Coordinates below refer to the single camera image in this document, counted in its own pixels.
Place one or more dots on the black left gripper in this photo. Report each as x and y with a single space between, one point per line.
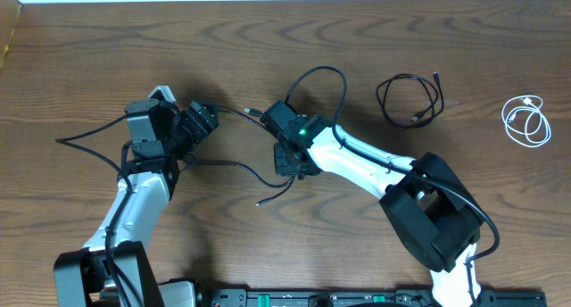
190 118

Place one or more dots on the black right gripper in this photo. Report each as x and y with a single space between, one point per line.
281 167

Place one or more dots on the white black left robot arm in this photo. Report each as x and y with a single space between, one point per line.
112 268

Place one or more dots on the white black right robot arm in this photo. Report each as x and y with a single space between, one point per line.
431 212

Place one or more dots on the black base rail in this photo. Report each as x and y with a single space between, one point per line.
401 297

